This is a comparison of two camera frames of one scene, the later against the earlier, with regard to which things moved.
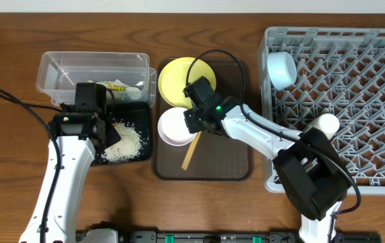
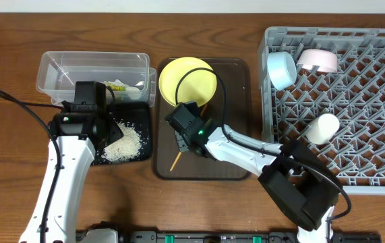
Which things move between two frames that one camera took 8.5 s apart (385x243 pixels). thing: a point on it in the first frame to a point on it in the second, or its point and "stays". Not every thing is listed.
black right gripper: (190, 117) to (181, 143)
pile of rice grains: (127, 148) stays
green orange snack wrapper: (111, 86) stays
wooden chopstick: (193, 146) to (175, 160)
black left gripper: (108, 133) stays
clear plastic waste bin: (127, 75) stays
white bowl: (172, 128) to (326, 60)
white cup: (328, 122) stays
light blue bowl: (282, 69) stays
